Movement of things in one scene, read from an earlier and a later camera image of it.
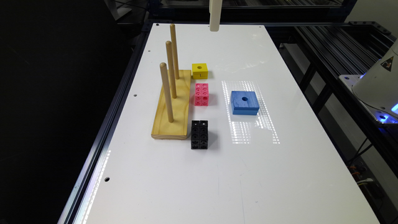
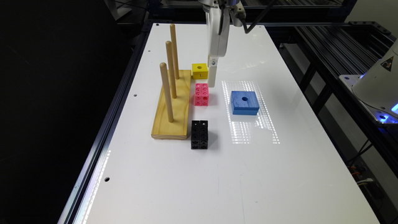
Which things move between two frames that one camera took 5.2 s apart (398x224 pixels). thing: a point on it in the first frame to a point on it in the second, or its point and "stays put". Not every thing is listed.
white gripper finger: (215, 11) to (219, 22)
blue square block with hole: (244, 102) stays put
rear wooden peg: (175, 50) stays put
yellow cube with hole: (199, 71) stays put
